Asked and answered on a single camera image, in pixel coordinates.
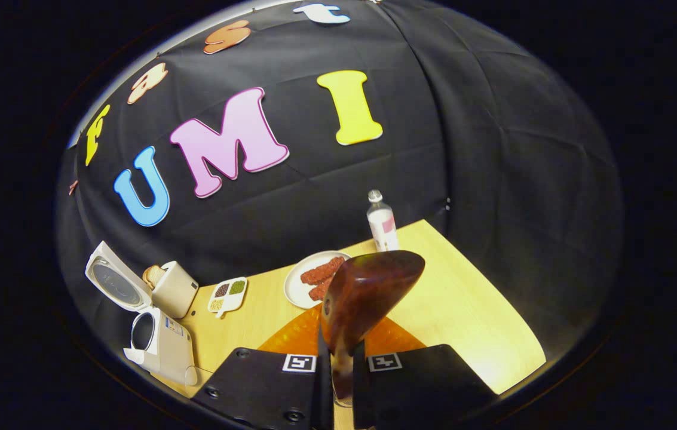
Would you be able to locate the white toaster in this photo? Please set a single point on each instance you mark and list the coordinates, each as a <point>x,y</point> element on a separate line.
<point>177,292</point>

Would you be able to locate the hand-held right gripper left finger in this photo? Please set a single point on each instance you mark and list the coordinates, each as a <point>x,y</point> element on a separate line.
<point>266,388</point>

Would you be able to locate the clear bottle with pink label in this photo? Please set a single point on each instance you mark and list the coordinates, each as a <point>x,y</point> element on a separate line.
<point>383,227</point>

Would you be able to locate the white divided grain dish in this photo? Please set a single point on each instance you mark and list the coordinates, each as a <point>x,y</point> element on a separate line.
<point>227,295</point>

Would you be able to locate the brown wooden spoon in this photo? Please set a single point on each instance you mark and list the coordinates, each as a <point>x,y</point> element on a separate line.
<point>368,292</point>

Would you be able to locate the copper cloth clip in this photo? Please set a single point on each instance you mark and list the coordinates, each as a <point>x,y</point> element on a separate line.
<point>72,187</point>

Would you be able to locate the white rice cooker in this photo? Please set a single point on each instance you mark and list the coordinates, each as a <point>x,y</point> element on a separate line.
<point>165,346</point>

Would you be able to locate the white round plate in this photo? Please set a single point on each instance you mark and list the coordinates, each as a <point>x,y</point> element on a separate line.
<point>295,289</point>

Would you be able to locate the red meat piece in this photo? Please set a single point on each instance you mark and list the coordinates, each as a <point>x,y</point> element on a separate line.
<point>317,291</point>
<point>321,270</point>

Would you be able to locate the black backdrop cloth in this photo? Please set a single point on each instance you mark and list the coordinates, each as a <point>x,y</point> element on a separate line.
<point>493,149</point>

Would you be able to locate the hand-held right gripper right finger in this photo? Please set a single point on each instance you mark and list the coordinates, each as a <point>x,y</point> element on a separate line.
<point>422,388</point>

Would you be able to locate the toast bread slice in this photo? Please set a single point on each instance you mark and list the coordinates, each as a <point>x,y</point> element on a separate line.
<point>152,275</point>

